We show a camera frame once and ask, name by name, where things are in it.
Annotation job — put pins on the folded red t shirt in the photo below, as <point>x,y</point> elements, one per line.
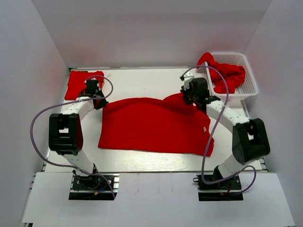
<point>77,80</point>

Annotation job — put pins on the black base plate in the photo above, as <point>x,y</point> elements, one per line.
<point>229,190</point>
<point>92,188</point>

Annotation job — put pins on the white plastic basket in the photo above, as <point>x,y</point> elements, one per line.
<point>247,89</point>

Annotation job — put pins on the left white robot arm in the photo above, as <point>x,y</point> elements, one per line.
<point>65,131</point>

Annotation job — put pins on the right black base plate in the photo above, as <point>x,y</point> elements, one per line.
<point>229,190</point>

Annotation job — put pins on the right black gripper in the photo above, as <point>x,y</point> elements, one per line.
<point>185,92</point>

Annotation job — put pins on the crumpled red t shirt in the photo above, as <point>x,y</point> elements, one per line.
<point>234,75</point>

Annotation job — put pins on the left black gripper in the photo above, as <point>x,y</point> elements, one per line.
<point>103,103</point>

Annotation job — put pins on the red t shirt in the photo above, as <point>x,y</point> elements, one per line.
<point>154,125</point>
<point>77,80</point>
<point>234,75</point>

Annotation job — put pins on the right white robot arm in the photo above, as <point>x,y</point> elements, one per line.
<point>249,136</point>

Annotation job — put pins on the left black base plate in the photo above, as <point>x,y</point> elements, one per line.
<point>92,188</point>

